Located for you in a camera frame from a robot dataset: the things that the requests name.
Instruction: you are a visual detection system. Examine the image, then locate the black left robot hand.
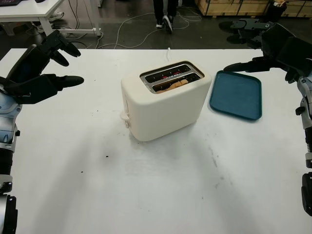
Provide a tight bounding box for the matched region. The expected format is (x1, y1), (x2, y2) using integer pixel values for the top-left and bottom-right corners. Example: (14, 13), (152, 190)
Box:
(4, 30), (85, 91)

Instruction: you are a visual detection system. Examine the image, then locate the blue plastic tray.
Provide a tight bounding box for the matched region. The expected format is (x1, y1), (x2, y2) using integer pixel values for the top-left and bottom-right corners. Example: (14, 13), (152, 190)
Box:
(209, 70), (263, 122)

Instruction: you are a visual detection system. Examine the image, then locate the cream two-slot toaster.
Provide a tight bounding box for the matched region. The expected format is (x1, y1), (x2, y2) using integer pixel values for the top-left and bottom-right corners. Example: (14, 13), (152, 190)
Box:
(120, 60), (212, 142)

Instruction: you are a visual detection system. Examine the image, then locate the person in black trousers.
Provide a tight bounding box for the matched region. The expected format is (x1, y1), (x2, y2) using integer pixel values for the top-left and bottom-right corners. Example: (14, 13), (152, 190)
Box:
(153, 0), (177, 34)

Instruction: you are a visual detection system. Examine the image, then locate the toast slice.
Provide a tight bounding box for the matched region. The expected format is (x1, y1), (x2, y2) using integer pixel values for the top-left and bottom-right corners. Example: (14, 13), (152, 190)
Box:
(156, 78), (190, 95)

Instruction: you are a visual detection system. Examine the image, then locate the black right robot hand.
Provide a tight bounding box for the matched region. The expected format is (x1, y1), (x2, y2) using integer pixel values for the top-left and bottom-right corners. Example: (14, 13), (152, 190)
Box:
(218, 19), (304, 85)

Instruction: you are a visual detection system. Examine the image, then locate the white office desk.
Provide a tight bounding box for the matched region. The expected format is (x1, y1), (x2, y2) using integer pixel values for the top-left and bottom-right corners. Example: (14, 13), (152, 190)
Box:
(0, 0), (102, 37)

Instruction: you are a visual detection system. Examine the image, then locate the wooden shipping crate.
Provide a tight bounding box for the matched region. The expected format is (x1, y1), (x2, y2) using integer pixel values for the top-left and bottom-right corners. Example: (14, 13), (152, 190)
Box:
(195, 0), (312, 18)

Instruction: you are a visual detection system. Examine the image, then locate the black waste bin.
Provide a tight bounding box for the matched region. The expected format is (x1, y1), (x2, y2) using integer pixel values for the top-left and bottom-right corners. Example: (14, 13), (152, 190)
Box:
(267, 0), (288, 24)

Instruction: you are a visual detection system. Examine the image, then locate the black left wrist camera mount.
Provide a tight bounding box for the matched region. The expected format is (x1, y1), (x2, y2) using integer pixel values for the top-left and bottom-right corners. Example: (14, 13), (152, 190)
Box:
(4, 74), (59, 105)

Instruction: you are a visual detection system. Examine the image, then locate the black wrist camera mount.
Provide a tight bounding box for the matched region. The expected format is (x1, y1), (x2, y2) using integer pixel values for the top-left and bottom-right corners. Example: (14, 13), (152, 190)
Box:
(4, 74), (59, 105)
(275, 36), (312, 74)

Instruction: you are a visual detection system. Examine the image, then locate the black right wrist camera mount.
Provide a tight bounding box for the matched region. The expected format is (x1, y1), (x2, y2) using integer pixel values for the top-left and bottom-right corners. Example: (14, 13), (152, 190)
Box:
(275, 36), (312, 74)

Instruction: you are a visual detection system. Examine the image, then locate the grey box under desk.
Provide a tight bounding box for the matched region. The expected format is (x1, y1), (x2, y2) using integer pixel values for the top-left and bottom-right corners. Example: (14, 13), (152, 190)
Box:
(0, 23), (19, 37)

